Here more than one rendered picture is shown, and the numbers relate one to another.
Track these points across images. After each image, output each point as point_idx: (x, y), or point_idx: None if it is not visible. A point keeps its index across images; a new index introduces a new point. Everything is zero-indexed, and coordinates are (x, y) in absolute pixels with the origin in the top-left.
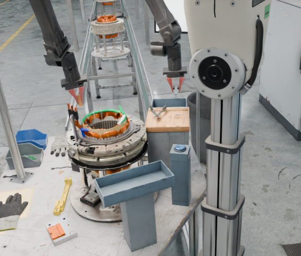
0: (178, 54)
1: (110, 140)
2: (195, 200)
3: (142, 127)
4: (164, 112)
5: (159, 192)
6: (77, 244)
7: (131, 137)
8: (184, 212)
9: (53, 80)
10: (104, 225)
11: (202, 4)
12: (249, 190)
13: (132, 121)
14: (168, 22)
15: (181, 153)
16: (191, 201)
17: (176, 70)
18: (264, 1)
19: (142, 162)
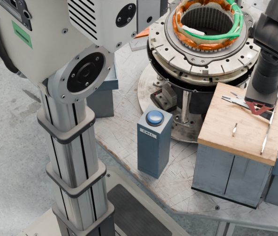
0: (259, 68)
1: (168, 26)
2: (145, 181)
3: (199, 69)
4: (264, 119)
5: (180, 144)
6: (119, 50)
7: (173, 51)
8: (127, 160)
9: None
10: (138, 76)
11: None
12: None
13: (222, 61)
14: (266, 9)
15: (142, 117)
16: (146, 175)
17: (251, 82)
18: (5, 10)
19: (184, 95)
